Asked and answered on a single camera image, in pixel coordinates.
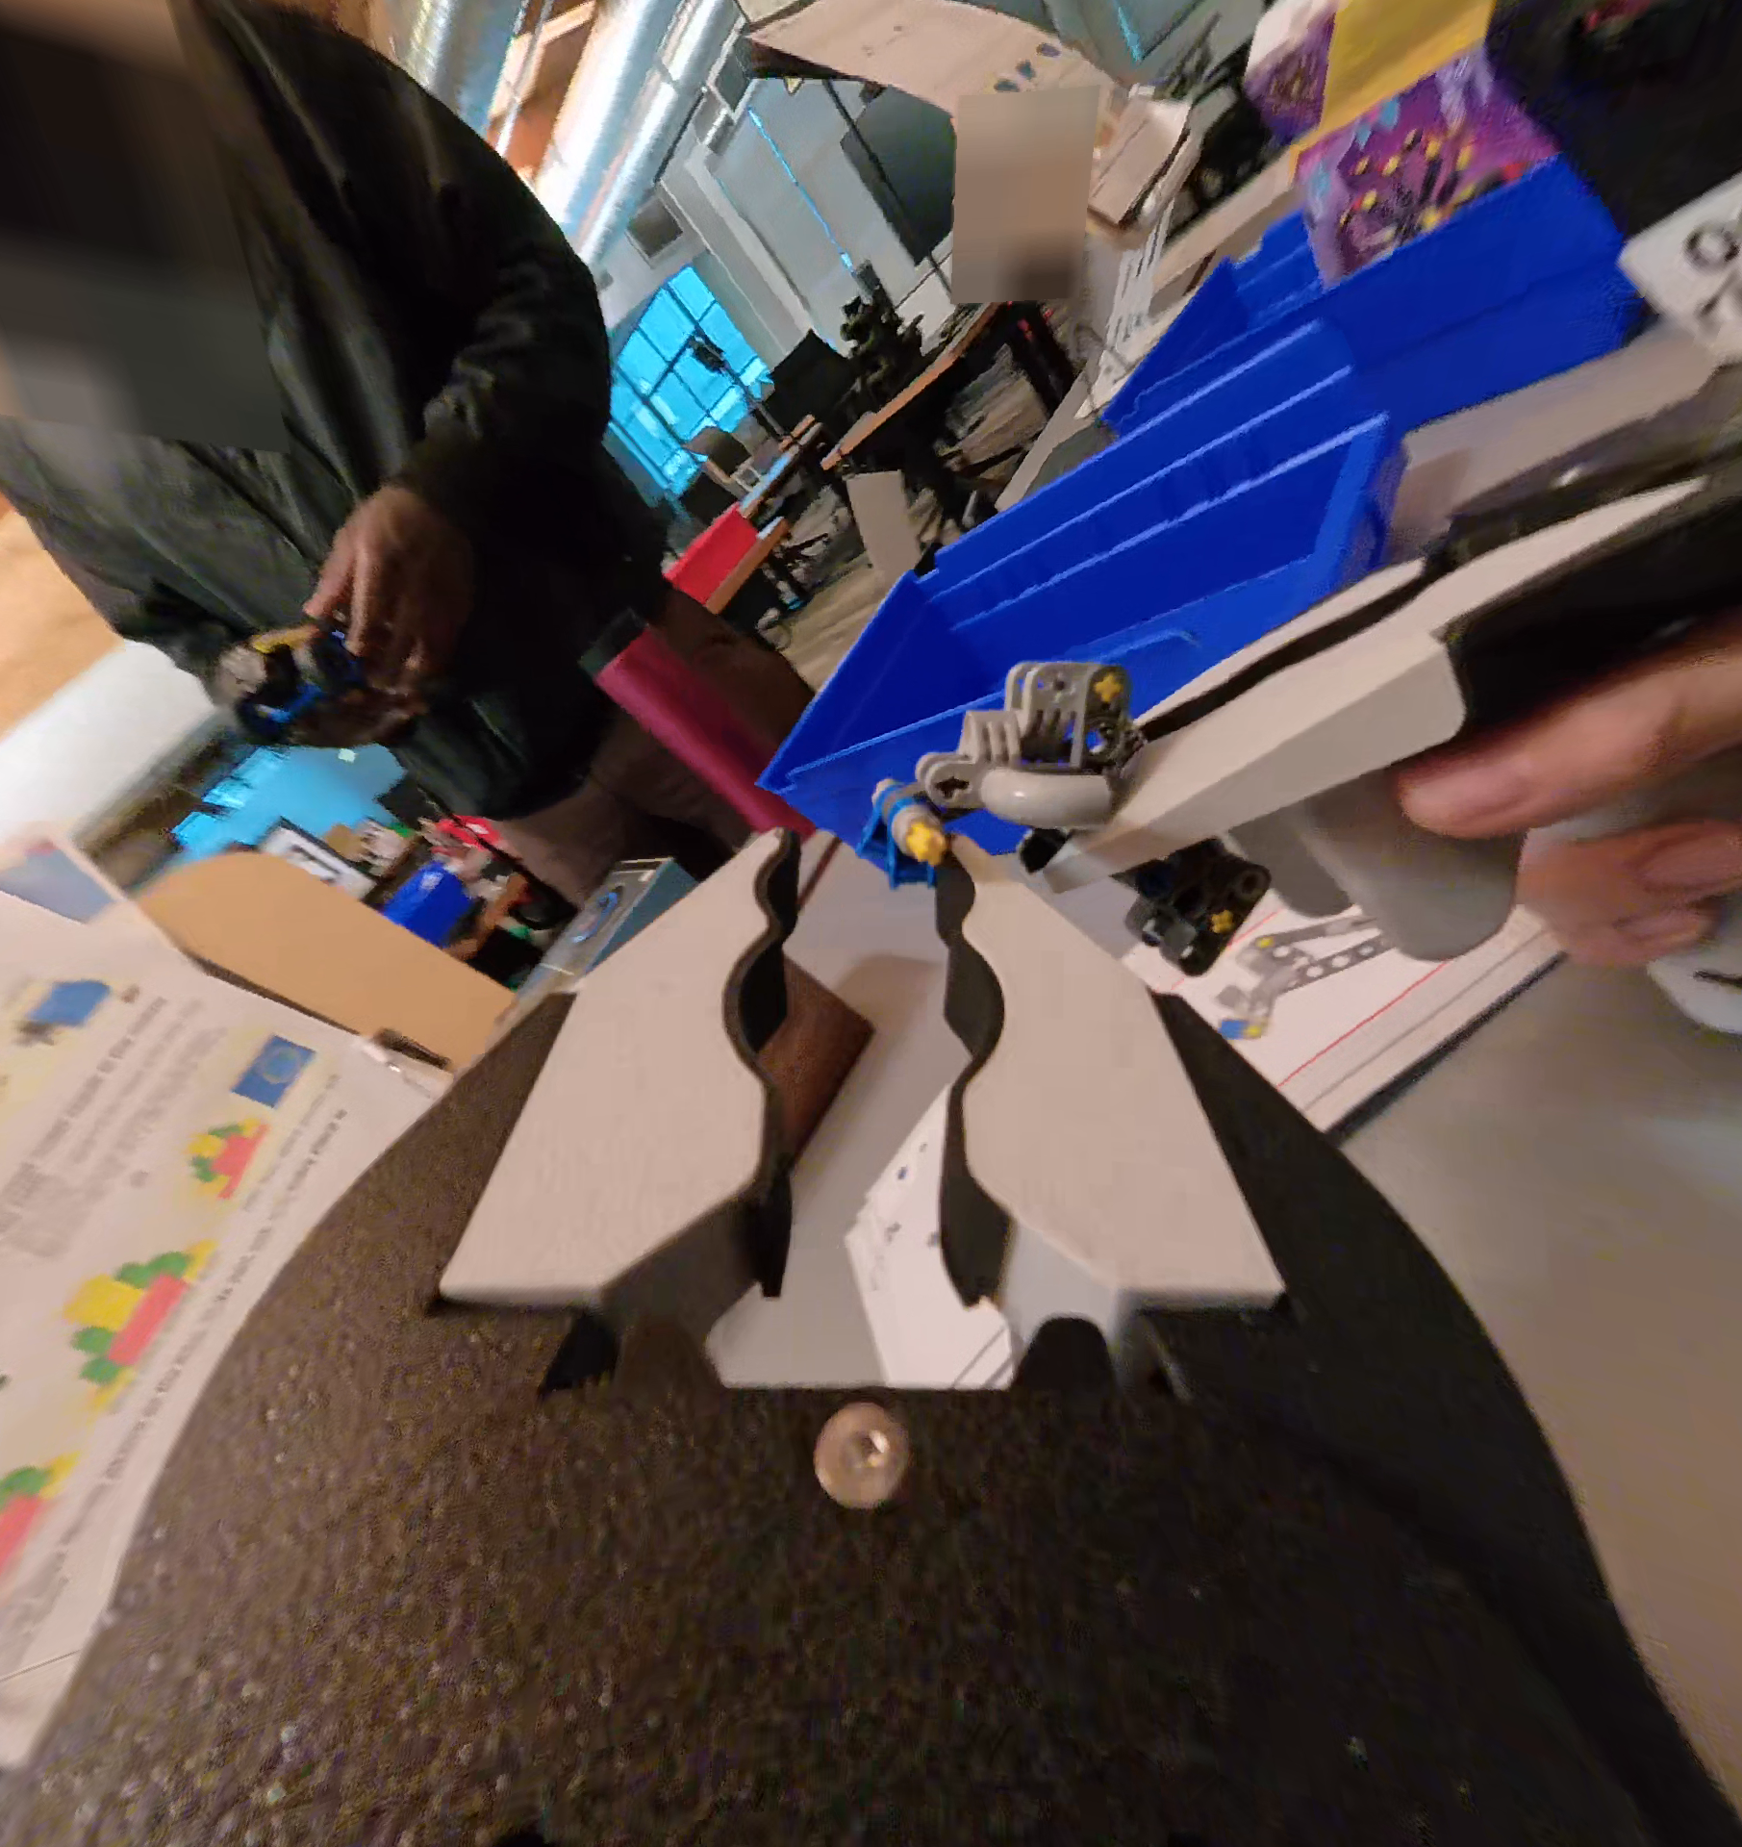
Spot white cardboard sheet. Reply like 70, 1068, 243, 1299
747, 0, 1146, 114

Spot magenta stool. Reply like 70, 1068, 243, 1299
588, 627, 814, 846

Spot grey lego suspension assembly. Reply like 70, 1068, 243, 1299
867, 661, 1269, 971

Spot yellow paper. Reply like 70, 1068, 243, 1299
1318, 0, 1495, 133

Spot red cabinet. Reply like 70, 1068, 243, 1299
663, 506, 789, 615

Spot grey box blue circle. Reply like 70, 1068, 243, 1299
523, 854, 698, 1012

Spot brown flat piece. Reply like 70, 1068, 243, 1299
745, 956, 874, 1163

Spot small blue lego vehicle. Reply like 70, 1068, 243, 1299
221, 613, 377, 747

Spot large blue plastic bin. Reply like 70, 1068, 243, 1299
759, 416, 1406, 886

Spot large window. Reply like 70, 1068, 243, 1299
604, 268, 775, 500

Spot person's right hand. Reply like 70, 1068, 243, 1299
1393, 602, 1742, 1000

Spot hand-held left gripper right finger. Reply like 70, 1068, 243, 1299
930, 844, 1288, 1380

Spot silver ventilation duct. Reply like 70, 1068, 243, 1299
532, 0, 760, 272

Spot purple printed box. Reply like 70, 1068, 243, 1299
1241, 0, 1561, 285

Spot lego instruction booklet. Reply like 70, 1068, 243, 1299
845, 865, 1561, 1389

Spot white panel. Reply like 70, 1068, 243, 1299
845, 467, 919, 583

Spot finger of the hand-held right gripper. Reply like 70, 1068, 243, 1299
1142, 357, 1726, 723
1042, 481, 1704, 879

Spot wooden desk black legs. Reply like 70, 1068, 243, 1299
819, 299, 1078, 539

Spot cardboard box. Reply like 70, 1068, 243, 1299
134, 851, 518, 1073

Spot printed brick picture sheet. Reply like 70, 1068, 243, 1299
0, 829, 454, 1774

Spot black monitor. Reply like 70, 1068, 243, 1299
834, 85, 959, 270

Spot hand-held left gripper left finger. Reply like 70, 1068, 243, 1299
436, 825, 803, 1366

